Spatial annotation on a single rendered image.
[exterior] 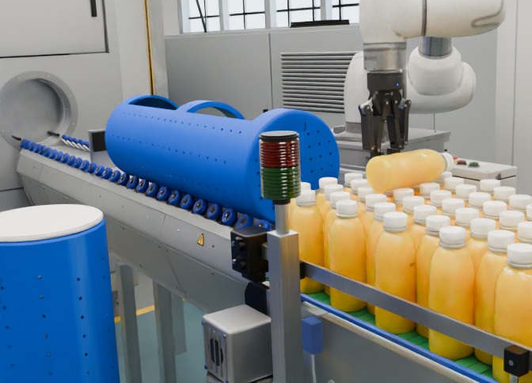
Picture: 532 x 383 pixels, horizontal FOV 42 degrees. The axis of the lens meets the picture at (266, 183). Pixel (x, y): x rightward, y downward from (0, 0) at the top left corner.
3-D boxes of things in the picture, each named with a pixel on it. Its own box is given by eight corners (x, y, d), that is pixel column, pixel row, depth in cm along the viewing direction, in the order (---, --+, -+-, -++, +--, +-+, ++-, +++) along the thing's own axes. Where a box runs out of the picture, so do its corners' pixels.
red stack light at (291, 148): (284, 159, 115) (283, 135, 114) (308, 164, 109) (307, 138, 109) (252, 164, 111) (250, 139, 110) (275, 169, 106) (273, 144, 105)
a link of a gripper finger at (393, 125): (379, 99, 150) (384, 97, 150) (388, 149, 153) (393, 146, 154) (393, 100, 146) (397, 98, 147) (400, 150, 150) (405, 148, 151)
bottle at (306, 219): (285, 291, 142) (282, 202, 138) (299, 280, 148) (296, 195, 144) (317, 296, 139) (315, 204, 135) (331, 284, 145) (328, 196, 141)
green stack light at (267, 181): (286, 189, 116) (284, 159, 115) (309, 195, 110) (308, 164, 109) (252, 195, 112) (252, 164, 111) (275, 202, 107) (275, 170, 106)
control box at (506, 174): (447, 195, 175) (448, 154, 173) (515, 210, 159) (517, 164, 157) (419, 202, 170) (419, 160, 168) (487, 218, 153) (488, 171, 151)
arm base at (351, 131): (348, 131, 240) (348, 115, 239) (408, 135, 227) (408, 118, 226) (320, 139, 226) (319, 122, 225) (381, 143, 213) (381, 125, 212)
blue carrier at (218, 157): (186, 167, 251) (174, 88, 244) (346, 210, 180) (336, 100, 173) (112, 185, 236) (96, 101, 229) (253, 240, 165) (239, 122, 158)
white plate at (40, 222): (115, 202, 167) (116, 206, 167) (1, 206, 168) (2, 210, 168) (81, 234, 140) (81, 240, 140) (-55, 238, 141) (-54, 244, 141)
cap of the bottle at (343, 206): (347, 215, 127) (347, 206, 127) (332, 212, 130) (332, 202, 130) (362, 211, 129) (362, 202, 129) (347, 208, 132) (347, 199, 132)
